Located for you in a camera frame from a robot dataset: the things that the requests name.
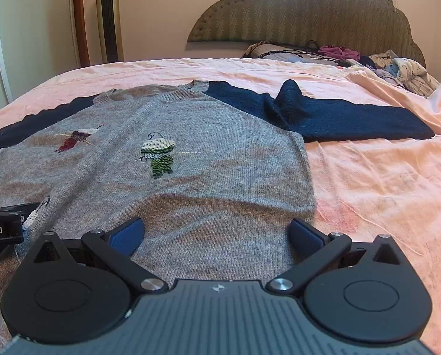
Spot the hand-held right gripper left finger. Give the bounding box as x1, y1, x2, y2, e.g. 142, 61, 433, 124
33, 217, 169, 296

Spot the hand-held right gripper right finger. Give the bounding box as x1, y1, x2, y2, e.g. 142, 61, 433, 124
265, 217, 409, 296

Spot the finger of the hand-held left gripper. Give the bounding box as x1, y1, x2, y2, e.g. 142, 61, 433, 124
0, 203, 40, 219

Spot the grey sweater with navy sleeves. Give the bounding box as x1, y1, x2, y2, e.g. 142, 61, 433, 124
0, 79, 435, 345

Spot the pile of crumpled clothes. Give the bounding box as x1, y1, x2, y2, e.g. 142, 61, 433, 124
348, 49, 441, 99

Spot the pink bed sheet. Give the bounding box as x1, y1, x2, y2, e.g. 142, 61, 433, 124
0, 57, 441, 355

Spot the white sliding door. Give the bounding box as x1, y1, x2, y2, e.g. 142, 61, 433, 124
0, 0, 81, 106

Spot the magenta cloth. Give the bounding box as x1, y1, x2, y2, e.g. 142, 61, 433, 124
318, 45, 360, 60

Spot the striped grey pillow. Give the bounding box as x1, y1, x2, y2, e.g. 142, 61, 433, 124
243, 41, 339, 63

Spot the gold tower air conditioner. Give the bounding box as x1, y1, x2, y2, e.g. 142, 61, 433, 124
95, 0, 124, 63

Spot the olive padded headboard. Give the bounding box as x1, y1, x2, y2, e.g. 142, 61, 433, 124
187, 0, 426, 68

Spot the brown wooden door frame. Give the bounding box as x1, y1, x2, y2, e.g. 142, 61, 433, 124
72, 0, 92, 68

